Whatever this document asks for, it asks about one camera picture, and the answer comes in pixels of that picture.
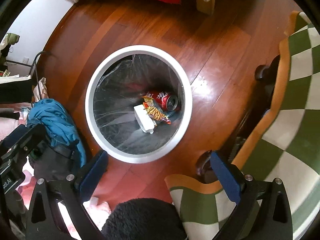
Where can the white round trash bin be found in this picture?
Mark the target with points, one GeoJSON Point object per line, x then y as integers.
{"type": "Point", "coordinates": [118, 85]}

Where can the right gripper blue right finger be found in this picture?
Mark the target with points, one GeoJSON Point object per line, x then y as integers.
{"type": "Point", "coordinates": [262, 208]}

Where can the red soda can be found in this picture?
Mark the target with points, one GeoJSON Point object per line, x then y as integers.
{"type": "Point", "coordinates": [168, 101]}

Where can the black fuzzy trouser leg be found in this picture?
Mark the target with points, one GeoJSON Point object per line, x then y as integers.
{"type": "Point", "coordinates": [144, 218]}

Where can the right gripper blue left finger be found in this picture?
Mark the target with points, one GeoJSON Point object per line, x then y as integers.
{"type": "Point", "coordinates": [44, 217]}

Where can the green white checkered tablecloth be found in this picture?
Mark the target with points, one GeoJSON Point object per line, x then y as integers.
{"type": "Point", "coordinates": [284, 144]}

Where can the blue jacket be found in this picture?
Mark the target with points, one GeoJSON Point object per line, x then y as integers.
{"type": "Point", "coordinates": [59, 126]}

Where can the orange snack wrapper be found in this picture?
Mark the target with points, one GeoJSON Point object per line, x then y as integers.
{"type": "Point", "coordinates": [154, 111]}

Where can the white small box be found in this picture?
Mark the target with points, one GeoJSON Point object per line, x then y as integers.
{"type": "Point", "coordinates": [145, 122]}

